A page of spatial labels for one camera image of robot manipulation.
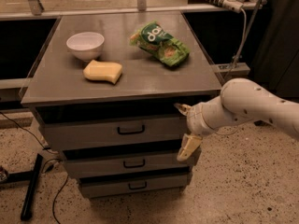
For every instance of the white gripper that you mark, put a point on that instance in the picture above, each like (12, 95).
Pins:
(195, 119)

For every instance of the grey top drawer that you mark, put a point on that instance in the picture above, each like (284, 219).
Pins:
(114, 132)

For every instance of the grey drawer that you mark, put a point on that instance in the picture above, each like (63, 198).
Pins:
(129, 163)
(135, 185)
(114, 132)

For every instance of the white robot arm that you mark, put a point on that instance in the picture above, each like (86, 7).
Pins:
(240, 101)

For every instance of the grey drawer cabinet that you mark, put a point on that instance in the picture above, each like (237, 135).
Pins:
(59, 82)

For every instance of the grey bottom drawer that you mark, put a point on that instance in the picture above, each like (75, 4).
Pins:
(135, 185)

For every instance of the grey middle drawer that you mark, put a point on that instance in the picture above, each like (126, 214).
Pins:
(129, 163)

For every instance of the green snack bag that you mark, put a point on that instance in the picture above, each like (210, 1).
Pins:
(153, 39)

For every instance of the yellow sponge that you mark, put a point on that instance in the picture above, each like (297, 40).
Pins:
(103, 71)

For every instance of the white bowl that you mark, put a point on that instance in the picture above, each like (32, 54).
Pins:
(86, 46)

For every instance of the black stand foot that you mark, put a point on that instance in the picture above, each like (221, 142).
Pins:
(32, 178)

